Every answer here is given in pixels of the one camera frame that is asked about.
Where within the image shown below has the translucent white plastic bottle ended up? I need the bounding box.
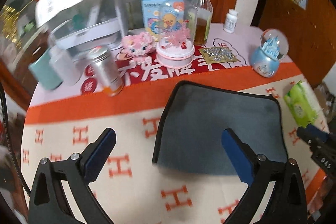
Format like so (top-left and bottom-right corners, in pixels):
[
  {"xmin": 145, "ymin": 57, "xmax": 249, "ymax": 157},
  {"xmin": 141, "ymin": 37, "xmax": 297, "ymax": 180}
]
[{"xmin": 49, "ymin": 46, "xmax": 81, "ymax": 86}]

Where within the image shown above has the white pill bottle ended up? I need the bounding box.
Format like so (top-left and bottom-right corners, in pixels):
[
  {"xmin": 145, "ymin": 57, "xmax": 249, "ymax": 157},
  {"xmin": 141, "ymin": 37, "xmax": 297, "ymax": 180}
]
[{"xmin": 223, "ymin": 9, "xmax": 238, "ymax": 34}]

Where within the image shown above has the purple grey microfiber towel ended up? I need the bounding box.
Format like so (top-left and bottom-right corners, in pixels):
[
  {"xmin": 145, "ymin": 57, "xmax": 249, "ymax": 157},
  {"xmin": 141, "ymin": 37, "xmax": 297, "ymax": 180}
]
[{"xmin": 152, "ymin": 81, "xmax": 288, "ymax": 176}]

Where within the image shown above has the pink dome music box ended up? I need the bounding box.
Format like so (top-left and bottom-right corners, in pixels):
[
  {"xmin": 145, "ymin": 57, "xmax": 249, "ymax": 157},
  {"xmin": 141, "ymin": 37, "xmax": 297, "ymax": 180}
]
[{"xmin": 156, "ymin": 0, "xmax": 198, "ymax": 69}]

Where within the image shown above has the blue cartoon box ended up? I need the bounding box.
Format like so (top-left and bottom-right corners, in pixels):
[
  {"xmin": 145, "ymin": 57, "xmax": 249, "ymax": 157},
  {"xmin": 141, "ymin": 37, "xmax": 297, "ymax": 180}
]
[{"xmin": 140, "ymin": 0, "xmax": 185, "ymax": 42}]

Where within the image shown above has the green tissue pack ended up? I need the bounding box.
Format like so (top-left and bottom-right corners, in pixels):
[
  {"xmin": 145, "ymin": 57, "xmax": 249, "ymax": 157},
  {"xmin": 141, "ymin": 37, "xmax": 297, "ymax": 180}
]
[{"xmin": 284, "ymin": 81, "xmax": 321, "ymax": 128}]

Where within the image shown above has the wooden shelf cabinet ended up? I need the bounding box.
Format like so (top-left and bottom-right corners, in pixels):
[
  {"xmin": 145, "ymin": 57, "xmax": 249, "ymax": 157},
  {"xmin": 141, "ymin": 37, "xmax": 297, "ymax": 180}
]
[{"xmin": 254, "ymin": 0, "xmax": 335, "ymax": 88}]

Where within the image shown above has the orange white H-pattern tablecloth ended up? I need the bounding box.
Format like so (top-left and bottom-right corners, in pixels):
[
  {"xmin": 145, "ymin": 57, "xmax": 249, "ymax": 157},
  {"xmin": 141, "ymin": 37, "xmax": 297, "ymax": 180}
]
[{"xmin": 21, "ymin": 23, "xmax": 326, "ymax": 223}]

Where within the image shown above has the blue castle snow globe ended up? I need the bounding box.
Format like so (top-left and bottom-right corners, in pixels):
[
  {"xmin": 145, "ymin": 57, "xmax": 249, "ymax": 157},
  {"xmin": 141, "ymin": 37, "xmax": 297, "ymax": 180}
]
[{"xmin": 249, "ymin": 29, "xmax": 289, "ymax": 78}]

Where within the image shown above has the teal cylinder container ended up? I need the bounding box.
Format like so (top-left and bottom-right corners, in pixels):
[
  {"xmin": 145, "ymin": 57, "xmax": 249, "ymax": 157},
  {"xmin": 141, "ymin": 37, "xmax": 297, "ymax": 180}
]
[{"xmin": 29, "ymin": 48, "xmax": 63, "ymax": 90}]

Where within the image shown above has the amber liquid glass bottle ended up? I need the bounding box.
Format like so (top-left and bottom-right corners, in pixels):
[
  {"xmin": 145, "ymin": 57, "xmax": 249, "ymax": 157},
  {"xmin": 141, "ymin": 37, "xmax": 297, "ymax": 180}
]
[{"xmin": 191, "ymin": 0, "xmax": 213, "ymax": 46}]

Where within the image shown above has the silver orange metal can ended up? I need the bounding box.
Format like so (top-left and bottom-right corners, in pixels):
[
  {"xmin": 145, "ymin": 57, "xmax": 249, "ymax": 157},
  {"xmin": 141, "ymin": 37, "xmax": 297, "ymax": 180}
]
[{"xmin": 87, "ymin": 46, "xmax": 123, "ymax": 96}]

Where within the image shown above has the white appliance with cloth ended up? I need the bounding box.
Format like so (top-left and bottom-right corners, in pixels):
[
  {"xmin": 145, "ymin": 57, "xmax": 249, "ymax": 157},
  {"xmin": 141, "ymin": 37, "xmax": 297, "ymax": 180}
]
[{"xmin": 35, "ymin": 0, "xmax": 128, "ymax": 51}]

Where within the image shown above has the pill blister pack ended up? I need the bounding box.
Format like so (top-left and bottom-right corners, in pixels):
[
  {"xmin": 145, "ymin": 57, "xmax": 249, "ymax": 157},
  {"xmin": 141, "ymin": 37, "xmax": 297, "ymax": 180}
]
[{"xmin": 199, "ymin": 47, "xmax": 239, "ymax": 64}]

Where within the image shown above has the pink plush pig toy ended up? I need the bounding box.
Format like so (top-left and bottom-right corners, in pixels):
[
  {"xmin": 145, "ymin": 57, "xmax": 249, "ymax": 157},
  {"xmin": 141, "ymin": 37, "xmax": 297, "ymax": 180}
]
[{"xmin": 122, "ymin": 32, "xmax": 155, "ymax": 57}]

